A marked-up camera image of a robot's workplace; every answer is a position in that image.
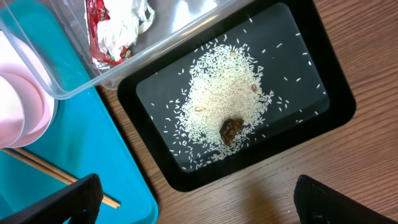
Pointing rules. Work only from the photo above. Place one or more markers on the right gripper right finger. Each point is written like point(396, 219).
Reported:
point(315, 202)

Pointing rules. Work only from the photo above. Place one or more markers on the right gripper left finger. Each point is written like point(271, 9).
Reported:
point(78, 202)

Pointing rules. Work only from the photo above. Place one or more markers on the wooden chopstick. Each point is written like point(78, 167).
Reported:
point(37, 166)
point(106, 199)

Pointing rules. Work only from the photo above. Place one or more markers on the small white dish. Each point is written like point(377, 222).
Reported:
point(21, 108)

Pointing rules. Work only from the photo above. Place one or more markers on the brown food lump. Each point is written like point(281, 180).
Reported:
point(230, 129)

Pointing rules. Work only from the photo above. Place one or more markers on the pile of rice grains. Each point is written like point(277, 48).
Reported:
point(259, 71)

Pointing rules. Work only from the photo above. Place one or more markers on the large white plate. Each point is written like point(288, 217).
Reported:
point(13, 64)

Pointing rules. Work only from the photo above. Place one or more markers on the white tissue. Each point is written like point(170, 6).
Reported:
point(124, 21)

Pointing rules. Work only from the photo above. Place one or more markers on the red snack wrapper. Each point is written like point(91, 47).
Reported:
point(95, 11)

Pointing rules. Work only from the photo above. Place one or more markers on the teal plastic tray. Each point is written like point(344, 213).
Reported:
point(83, 139)

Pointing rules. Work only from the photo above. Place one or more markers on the black plastic tray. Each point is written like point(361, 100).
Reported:
point(341, 109)

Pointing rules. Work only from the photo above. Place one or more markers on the clear plastic bin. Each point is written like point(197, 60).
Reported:
point(52, 39)

